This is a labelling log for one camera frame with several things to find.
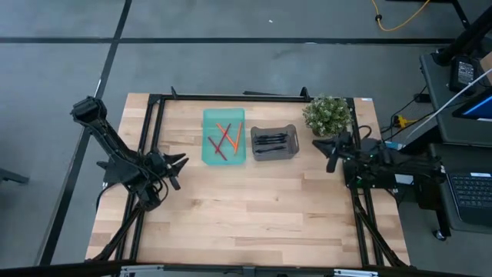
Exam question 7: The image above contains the black stand pole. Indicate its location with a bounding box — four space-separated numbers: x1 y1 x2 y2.
399 126 443 155
432 18 492 66

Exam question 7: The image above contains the black power adapter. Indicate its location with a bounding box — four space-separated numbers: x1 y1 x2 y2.
448 52 481 93

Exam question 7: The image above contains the grey chair leg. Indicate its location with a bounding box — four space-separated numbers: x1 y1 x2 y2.
0 167 30 185

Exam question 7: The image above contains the white cable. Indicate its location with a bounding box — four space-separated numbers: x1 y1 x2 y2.
405 68 492 139

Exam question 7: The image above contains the yellow extension cable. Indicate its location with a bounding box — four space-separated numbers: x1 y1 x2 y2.
370 0 431 33

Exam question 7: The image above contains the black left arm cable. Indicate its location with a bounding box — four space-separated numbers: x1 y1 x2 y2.
132 165 171 203

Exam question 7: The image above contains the teal translucent plastic bin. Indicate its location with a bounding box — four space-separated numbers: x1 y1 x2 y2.
201 107 247 166

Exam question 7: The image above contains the yellow power plug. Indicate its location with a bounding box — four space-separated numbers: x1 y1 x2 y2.
391 114 409 130

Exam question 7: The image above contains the silver beam bracket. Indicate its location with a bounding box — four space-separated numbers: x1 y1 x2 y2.
333 268 380 277
119 264 165 277

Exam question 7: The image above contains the blue-screen tablet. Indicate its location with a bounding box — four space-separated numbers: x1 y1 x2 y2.
451 87 492 123

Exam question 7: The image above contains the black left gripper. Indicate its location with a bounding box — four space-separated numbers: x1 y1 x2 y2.
151 151 191 192

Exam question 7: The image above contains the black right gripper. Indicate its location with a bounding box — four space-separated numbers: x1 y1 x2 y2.
311 130 354 175

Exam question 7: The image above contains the black gantry beam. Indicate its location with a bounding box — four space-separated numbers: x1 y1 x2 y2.
0 260 492 277

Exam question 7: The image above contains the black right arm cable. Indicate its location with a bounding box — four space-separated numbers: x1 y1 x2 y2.
355 124 374 142

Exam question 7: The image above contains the black aluminium table frame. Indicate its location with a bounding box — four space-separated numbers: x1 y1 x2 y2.
86 86 411 270

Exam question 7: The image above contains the black side cart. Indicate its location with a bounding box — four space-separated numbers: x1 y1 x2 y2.
418 49 492 239

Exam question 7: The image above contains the green potted plant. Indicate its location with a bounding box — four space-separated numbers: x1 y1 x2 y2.
301 95 354 138

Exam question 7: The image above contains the white paper box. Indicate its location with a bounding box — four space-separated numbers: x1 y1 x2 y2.
384 140 415 186

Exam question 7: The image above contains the grey translucent plastic bin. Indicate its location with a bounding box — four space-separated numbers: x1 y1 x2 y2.
250 123 301 162

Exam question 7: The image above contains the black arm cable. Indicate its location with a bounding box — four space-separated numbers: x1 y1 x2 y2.
355 124 374 142
132 165 171 203

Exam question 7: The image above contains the red pencil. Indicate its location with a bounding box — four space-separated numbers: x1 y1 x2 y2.
214 122 232 155
207 135 228 162

